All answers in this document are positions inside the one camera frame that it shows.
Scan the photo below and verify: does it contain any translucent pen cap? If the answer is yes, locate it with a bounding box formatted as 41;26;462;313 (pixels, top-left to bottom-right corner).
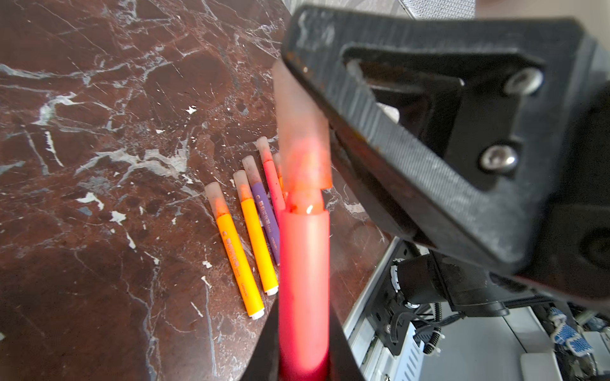
273;60;332;214

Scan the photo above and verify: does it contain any aluminium front rail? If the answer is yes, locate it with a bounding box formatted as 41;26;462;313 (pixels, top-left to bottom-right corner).
343;237;424;380

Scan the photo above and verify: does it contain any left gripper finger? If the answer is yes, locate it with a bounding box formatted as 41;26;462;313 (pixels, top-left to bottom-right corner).
281;5;609;313

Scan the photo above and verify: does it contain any white wire mesh basket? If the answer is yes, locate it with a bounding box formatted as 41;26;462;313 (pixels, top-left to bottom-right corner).
400;0;476;20

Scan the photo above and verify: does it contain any orange highlighter pen group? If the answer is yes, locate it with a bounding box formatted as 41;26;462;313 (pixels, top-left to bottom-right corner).
205;182;265;320

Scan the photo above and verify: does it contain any purple highlighter pen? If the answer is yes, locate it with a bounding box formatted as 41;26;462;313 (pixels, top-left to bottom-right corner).
242;156;281;265

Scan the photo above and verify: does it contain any pink highlighter pen group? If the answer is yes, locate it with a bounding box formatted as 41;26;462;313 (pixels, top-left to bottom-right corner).
278;190;330;380

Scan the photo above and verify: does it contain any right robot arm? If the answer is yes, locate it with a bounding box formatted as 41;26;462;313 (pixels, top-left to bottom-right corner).
389;252;609;380

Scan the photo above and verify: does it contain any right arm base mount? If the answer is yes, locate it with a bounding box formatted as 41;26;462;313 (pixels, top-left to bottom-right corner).
365;240;446;356

